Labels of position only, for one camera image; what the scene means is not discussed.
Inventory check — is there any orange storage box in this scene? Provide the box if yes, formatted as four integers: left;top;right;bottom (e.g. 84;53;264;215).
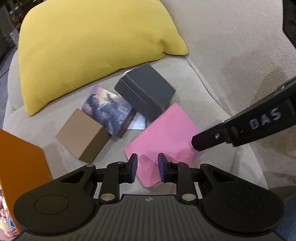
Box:
1;130;52;233

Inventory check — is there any white paper sheet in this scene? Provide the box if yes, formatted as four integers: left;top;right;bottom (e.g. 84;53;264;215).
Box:
128;112;146;131

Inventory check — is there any beige sofa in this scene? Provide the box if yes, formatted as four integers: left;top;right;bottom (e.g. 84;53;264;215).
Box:
3;1;295;198

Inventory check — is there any pink notebook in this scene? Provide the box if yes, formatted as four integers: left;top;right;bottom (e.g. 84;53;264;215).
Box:
125;103;199;188

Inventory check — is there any yellow cushion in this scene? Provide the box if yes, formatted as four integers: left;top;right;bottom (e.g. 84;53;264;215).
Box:
18;1;189;115

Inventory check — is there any brown cardboard box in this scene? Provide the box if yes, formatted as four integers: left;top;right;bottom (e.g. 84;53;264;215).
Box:
56;109;110;164

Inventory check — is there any illustrated photo card book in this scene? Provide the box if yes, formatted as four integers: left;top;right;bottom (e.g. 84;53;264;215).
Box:
81;85;137;138

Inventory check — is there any black gift box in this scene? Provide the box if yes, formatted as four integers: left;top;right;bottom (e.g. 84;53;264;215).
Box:
114;64;176;122

